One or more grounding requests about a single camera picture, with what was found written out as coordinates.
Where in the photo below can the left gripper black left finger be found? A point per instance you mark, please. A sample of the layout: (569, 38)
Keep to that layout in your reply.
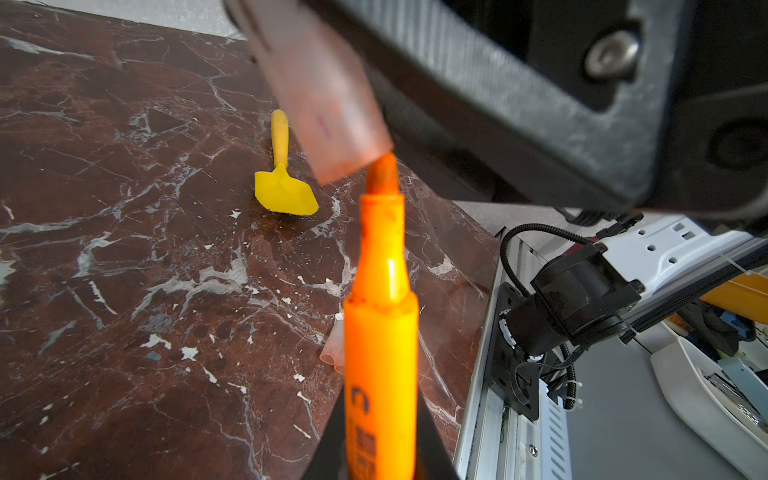
(329, 461)

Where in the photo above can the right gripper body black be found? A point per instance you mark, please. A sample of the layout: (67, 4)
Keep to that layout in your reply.
(713, 164)

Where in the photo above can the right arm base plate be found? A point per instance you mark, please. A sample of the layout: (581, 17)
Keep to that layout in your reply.
(516, 386)

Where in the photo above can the orange pen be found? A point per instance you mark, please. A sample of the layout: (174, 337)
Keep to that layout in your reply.
(381, 338)

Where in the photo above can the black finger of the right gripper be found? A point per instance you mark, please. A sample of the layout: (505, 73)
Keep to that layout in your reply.
(547, 145)

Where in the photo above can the yellow toy spatula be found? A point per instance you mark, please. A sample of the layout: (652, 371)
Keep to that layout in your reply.
(277, 190)

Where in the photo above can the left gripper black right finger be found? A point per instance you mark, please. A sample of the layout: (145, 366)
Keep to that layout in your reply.
(432, 459)

